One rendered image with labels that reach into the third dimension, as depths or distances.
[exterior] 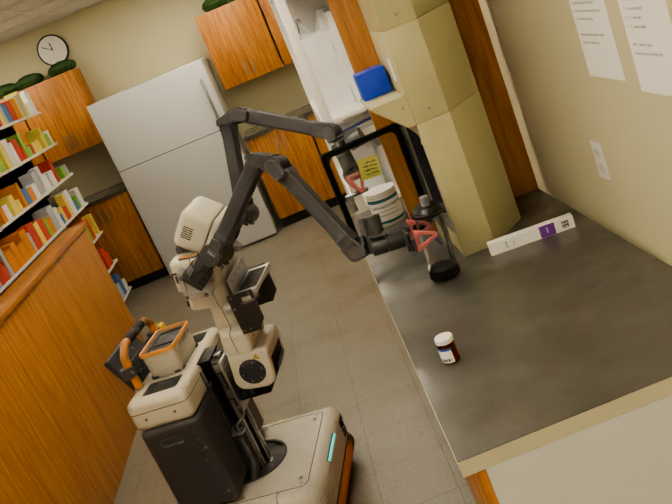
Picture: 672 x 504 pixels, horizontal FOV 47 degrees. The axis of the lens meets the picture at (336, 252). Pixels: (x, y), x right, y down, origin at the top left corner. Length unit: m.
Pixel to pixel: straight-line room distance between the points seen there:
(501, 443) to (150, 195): 6.16
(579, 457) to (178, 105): 6.09
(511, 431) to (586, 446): 0.15
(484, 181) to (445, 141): 0.21
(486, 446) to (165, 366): 1.67
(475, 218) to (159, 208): 5.28
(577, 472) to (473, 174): 1.13
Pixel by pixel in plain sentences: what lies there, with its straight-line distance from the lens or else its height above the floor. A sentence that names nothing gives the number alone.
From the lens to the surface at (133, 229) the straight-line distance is 7.74.
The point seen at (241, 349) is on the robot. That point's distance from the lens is 2.90.
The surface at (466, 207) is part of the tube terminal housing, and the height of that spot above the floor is 1.10.
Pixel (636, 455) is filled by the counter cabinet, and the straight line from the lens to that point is 1.75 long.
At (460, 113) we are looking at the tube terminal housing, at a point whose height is 1.38.
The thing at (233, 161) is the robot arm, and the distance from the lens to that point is 3.01.
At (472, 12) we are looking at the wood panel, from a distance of 2.84.
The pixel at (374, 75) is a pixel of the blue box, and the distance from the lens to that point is 2.60.
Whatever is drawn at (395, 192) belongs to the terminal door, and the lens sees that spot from 2.77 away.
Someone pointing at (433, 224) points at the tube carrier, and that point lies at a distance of 2.36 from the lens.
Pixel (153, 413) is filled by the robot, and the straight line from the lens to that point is 2.95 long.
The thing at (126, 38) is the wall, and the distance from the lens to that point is 8.04.
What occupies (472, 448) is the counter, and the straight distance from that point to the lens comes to 1.64.
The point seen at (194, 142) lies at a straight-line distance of 7.36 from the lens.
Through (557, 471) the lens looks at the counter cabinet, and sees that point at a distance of 1.70.
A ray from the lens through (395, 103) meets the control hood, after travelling 2.42.
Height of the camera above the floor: 1.86
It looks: 17 degrees down
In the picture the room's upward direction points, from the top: 23 degrees counter-clockwise
